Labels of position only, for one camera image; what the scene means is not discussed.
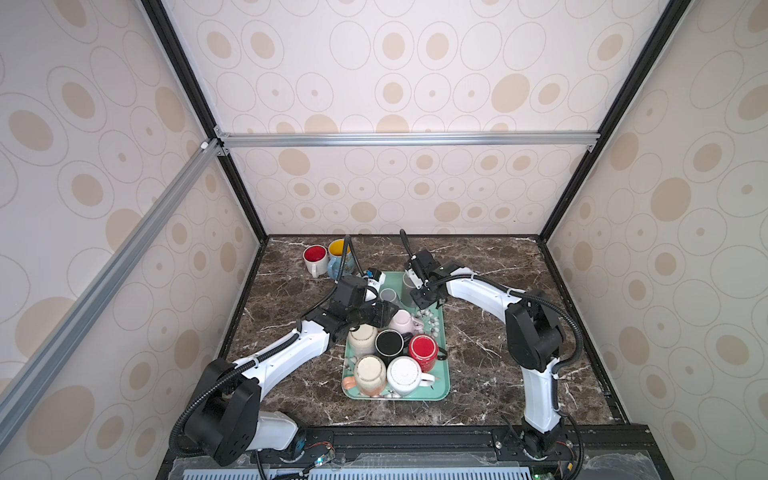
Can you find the left black frame post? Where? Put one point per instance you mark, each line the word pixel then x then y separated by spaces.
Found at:
pixel 173 48

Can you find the white mug red inside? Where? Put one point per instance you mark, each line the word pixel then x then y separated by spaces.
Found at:
pixel 316 260

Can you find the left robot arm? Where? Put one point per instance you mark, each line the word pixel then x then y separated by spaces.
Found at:
pixel 223 419

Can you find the small light grey mug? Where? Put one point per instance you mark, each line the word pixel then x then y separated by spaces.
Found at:
pixel 389 295

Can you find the black frame post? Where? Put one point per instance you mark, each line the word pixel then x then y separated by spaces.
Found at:
pixel 173 48
pixel 648 57

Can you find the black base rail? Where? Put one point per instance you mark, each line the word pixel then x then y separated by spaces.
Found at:
pixel 456 452

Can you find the black mug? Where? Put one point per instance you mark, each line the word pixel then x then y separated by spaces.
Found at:
pixel 388 345

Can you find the right black frame post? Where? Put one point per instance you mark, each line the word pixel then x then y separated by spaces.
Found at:
pixel 648 57

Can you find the pale pink mug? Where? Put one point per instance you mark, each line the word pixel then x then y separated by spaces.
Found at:
pixel 404 322

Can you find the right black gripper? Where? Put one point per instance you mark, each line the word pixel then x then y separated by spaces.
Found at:
pixel 417 261

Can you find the cream mug orange handle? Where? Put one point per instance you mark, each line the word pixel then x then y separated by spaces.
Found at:
pixel 369 377

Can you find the horizontal aluminium frame bar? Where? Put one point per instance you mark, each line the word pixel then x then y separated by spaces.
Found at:
pixel 425 139

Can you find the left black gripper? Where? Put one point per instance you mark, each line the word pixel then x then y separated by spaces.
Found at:
pixel 383 316

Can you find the tall dark grey mug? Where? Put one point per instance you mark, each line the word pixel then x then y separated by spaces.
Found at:
pixel 407 287

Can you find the left diagonal aluminium bar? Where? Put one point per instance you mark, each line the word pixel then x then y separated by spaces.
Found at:
pixel 43 367

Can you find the blue butterfly mug yellow inside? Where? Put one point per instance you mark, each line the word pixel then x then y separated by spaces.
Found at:
pixel 340 258

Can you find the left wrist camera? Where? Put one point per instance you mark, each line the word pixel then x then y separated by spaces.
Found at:
pixel 375 278

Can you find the cream beige mug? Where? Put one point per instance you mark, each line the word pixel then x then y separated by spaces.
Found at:
pixel 362 340

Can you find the large white mug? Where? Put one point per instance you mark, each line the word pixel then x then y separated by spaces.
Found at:
pixel 404 376

